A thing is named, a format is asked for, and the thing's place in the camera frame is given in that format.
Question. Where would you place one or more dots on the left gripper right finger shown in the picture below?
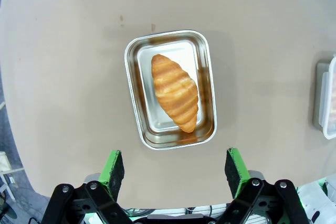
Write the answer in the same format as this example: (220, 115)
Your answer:
(237, 179)

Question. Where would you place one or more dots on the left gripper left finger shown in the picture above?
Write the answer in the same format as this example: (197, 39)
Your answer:
(110, 182)

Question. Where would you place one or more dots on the steel rectangular container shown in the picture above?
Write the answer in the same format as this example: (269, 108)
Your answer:
(319, 90)
(134, 90)

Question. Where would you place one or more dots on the clear plastic container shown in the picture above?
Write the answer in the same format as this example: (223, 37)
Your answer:
(329, 132)

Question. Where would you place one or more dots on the golden croissant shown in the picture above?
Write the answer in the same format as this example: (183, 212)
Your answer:
(174, 90)

